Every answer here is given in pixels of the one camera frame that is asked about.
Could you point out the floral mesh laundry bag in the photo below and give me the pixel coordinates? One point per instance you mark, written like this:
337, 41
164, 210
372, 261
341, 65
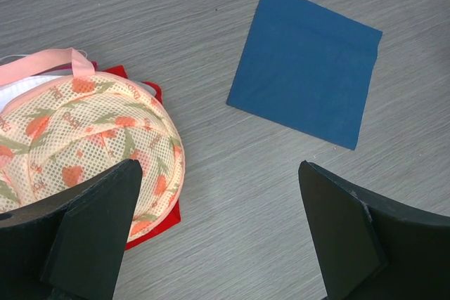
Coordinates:
63, 121

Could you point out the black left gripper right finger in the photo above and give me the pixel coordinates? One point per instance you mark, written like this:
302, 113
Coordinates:
370, 246

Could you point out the blue paper napkin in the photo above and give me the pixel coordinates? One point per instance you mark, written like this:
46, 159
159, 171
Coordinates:
307, 68

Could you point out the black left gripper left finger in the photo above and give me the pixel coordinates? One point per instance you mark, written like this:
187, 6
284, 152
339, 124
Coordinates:
70, 245

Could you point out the red napkin stack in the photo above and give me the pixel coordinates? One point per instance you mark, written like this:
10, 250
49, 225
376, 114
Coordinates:
174, 216

